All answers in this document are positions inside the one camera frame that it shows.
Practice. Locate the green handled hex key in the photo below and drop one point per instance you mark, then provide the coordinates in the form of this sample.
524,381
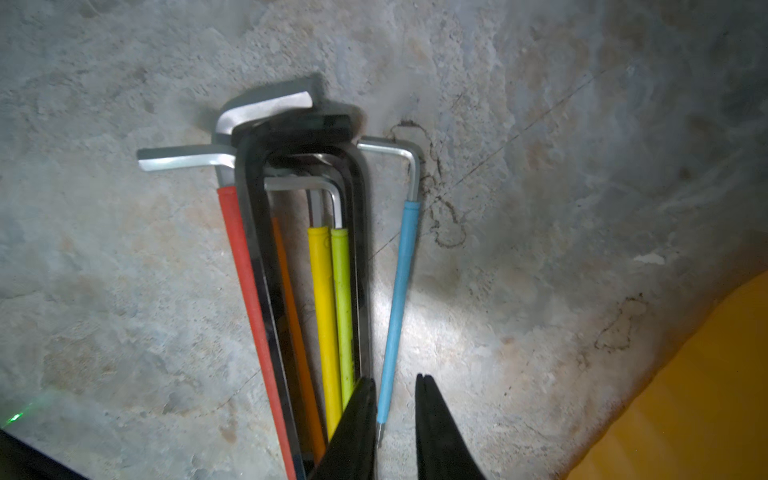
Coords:
334,220

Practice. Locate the yellow handled hex key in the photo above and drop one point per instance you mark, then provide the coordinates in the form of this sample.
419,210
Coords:
324,299

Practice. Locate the red handled hex key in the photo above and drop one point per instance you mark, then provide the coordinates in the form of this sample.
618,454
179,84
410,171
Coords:
251,106

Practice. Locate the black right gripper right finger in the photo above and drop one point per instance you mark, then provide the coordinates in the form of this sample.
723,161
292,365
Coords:
441,450

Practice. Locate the thin black hex key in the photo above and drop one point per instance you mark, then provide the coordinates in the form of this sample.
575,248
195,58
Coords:
346,166

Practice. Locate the large black hex key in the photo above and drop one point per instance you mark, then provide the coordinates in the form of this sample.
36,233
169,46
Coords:
258,142

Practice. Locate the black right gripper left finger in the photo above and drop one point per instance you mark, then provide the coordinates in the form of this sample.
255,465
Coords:
351,451

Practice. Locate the orange handled hex key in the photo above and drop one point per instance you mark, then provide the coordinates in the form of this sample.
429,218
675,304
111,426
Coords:
285,339

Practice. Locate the blue handled hex key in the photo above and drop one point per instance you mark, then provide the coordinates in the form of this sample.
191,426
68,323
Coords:
406,249

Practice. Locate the yellow storage tray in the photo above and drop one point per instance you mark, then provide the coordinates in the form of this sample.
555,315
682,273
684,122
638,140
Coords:
704,415

